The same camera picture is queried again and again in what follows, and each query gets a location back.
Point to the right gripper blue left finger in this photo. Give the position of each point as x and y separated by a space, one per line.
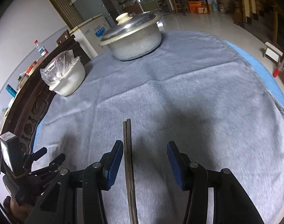
110 165

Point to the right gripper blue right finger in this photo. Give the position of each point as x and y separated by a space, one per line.
178 165

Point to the person left hand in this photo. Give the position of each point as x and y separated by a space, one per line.
20 213

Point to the grey tablecloth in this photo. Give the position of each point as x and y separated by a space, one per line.
195 90

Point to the carved dark wooden sideboard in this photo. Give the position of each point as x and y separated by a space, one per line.
33 100

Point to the teal thermos bottle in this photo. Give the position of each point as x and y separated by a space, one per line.
11 91

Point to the white bowl with plastic bag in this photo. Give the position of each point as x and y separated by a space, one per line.
64 74

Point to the blue round table cover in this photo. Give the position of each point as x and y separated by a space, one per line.
263 73

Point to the red white ceramic bowl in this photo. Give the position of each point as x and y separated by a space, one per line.
31 68

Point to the white chest freezer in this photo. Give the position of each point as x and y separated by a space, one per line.
89 34

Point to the aluminium pot with lid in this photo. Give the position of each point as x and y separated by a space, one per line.
134 36

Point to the clear plastic water bottle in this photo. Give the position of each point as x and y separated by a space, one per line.
41 49

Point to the small white step stool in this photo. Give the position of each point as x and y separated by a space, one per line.
272 53

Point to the grey refrigerator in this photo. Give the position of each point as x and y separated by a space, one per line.
91 8

